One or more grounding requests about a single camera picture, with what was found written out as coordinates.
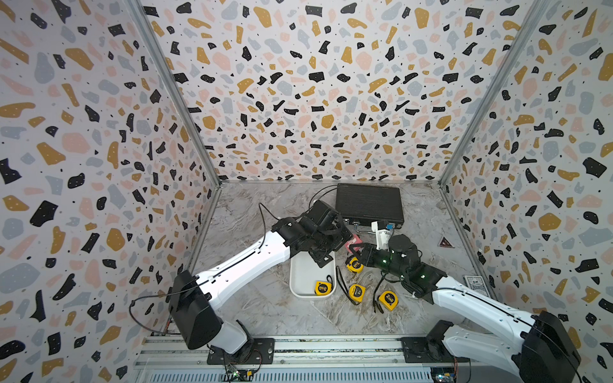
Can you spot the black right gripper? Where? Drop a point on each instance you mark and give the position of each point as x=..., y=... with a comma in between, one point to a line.
x=368, y=254

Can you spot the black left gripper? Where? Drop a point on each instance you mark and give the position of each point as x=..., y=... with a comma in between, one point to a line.
x=339, y=240

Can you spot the pink tape measure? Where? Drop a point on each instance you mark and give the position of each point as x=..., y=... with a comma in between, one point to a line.
x=354, y=240

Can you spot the yellow deli 3m tape measure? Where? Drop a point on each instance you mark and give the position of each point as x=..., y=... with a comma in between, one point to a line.
x=353, y=265

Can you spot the yellow 2m tape measure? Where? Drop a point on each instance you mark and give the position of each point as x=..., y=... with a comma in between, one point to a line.
x=386, y=300

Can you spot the yellow front 3m tape measure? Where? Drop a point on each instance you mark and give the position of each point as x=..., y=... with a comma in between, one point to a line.
x=323, y=288

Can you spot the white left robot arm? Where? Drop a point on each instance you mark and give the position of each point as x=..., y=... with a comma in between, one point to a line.
x=194, y=298

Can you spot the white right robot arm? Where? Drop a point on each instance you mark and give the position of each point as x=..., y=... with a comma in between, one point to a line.
x=535, y=347

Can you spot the white plastic storage tray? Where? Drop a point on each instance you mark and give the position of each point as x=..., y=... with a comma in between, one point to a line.
x=305, y=272

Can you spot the playing card deck box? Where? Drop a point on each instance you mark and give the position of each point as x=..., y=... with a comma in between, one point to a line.
x=477, y=283

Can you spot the black ribbed metal case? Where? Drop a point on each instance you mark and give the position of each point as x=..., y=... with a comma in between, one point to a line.
x=362, y=205

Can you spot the triangular all-in card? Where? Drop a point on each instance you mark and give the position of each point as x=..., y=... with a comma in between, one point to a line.
x=445, y=243

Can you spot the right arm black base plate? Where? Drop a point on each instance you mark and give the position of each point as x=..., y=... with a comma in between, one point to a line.
x=423, y=350

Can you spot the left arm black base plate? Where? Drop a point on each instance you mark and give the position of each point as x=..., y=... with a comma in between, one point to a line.
x=260, y=351

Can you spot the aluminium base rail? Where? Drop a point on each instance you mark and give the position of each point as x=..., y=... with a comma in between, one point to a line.
x=319, y=358

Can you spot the aluminium corner post left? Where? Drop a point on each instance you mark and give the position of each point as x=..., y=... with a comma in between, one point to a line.
x=137, y=14

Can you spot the aluminium corner post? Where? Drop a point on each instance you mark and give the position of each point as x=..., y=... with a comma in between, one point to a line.
x=137, y=14
x=534, y=14

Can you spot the aluminium corner post right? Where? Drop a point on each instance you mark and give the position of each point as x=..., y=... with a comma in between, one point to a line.
x=534, y=14

